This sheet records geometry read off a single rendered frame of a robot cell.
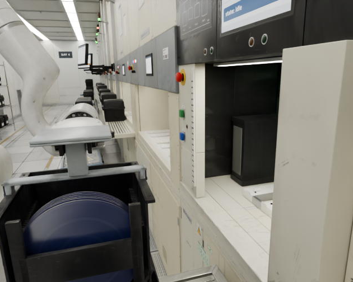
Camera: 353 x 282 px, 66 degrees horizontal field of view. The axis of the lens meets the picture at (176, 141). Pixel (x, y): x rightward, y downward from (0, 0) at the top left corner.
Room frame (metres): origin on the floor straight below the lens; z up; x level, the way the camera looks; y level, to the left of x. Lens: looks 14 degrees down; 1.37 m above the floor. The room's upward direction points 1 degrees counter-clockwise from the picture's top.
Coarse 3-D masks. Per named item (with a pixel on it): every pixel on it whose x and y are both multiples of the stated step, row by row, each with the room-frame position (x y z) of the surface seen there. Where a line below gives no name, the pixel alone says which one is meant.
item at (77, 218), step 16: (64, 208) 0.38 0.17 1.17; (80, 208) 0.39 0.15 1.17; (96, 208) 0.39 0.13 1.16; (112, 208) 0.40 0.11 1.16; (32, 224) 0.37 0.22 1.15; (48, 224) 0.37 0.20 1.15; (64, 224) 0.38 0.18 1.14; (80, 224) 0.39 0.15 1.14; (96, 224) 0.39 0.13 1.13; (112, 224) 0.40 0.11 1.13; (128, 224) 0.41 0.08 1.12; (32, 240) 0.37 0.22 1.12; (48, 240) 0.37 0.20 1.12; (64, 240) 0.38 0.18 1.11; (80, 240) 0.39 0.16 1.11; (96, 240) 0.39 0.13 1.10; (112, 240) 0.40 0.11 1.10; (112, 272) 0.40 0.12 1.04; (128, 272) 0.41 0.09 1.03
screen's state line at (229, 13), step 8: (240, 0) 0.70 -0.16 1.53; (248, 0) 0.66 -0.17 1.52; (256, 0) 0.63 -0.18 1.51; (264, 0) 0.60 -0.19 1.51; (272, 0) 0.58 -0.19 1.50; (224, 8) 0.78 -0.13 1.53; (232, 8) 0.74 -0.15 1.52; (240, 8) 0.70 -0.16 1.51; (248, 8) 0.66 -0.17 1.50; (256, 8) 0.63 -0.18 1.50; (224, 16) 0.78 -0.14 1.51; (232, 16) 0.74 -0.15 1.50
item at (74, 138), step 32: (64, 128) 0.49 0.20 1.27; (96, 128) 0.48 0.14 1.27; (32, 192) 0.52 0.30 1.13; (64, 192) 0.54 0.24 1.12; (128, 192) 0.58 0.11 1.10; (0, 224) 0.34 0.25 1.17; (32, 256) 0.35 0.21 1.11; (64, 256) 0.36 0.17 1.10; (96, 256) 0.37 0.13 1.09; (128, 256) 0.38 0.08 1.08
